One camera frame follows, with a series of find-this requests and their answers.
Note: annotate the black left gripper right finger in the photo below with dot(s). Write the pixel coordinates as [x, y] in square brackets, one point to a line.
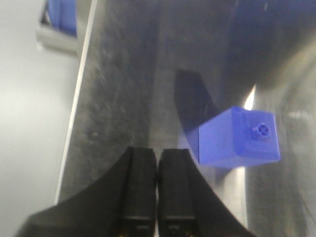
[187, 205]

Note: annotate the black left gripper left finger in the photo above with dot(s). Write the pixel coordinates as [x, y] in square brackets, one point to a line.
[121, 203]

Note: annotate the blue block part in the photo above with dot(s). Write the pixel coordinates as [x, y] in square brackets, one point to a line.
[238, 137]

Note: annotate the blue bin under table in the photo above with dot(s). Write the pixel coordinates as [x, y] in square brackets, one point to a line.
[60, 15]

